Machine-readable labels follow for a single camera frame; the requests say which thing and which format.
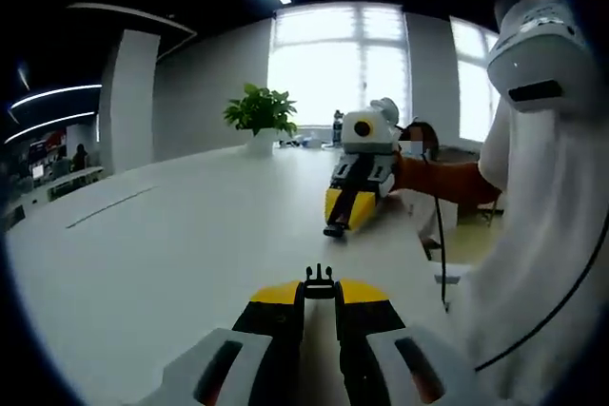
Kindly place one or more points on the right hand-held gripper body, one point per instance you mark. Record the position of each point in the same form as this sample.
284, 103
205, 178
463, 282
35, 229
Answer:
371, 137

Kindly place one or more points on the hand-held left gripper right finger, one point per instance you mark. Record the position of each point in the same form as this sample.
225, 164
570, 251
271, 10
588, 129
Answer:
376, 330

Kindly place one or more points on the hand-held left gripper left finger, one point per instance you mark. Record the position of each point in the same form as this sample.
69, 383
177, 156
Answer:
228, 363

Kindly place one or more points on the black socket plastic buckle part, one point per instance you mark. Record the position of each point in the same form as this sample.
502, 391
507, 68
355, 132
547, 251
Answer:
333, 231

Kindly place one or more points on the black pronged plastic buckle part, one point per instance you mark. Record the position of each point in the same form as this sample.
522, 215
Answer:
318, 288

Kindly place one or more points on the clear bottle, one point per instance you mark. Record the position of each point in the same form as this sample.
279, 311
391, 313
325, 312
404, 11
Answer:
338, 128

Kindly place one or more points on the small white desk items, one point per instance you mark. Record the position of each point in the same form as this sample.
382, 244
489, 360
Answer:
307, 141

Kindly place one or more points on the large bright window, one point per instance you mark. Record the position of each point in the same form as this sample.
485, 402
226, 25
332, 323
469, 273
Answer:
333, 73
476, 92

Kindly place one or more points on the green plant in white pot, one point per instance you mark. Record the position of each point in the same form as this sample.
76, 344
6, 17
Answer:
261, 111

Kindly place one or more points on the white covered robot body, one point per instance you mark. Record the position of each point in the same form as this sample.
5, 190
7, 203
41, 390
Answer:
537, 235

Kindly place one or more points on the white worn chest device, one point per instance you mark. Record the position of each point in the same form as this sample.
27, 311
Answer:
533, 59

